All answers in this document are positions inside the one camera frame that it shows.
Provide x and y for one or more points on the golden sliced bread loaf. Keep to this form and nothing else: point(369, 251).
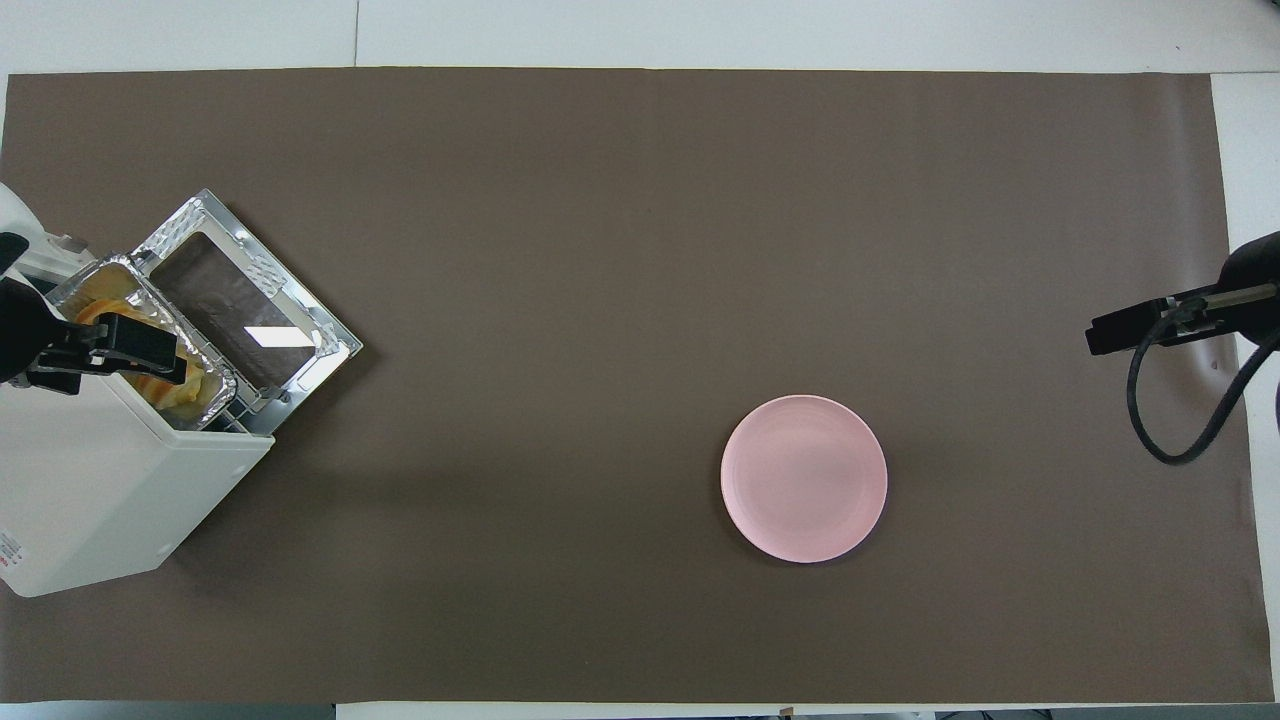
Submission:
point(190, 400)

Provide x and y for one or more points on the white toaster oven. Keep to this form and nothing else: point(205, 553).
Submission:
point(90, 480)

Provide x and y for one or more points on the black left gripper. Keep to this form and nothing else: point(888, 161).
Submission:
point(25, 335)

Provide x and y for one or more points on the glass oven door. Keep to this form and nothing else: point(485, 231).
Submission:
point(245, 300)

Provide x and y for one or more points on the pink round plate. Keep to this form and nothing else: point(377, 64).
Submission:
point(803, 478)

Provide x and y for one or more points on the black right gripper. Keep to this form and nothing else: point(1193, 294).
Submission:
point(1255, 285)

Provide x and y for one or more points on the brown table mat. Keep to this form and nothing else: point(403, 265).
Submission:
point(620, 250)

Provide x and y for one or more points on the aluminium foil tray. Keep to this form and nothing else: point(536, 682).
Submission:
point(205, 352)

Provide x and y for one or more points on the red white oven sticker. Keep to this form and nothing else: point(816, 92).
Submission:
point(9, 558)

